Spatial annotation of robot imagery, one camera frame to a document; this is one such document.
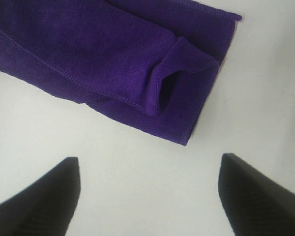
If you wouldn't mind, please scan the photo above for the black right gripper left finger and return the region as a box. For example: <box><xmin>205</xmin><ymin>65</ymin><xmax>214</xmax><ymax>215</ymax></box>
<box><xmin>0</xmin><ymin>157</ymin><xmax>81</xmax><ymax>236</ymax></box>

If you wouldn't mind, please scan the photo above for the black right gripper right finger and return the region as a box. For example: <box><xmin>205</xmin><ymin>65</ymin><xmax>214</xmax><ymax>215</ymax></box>
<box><xmin>218</xmin><ymin>153</ymin><xmax>295</xmax><ymax>236</ymax></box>

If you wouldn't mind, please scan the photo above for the purple towel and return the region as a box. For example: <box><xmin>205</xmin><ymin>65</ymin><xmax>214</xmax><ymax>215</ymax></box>
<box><xmin>0</xmin><ymin>0</ymin><xmax>242</xmax><ymax>145</ymax></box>

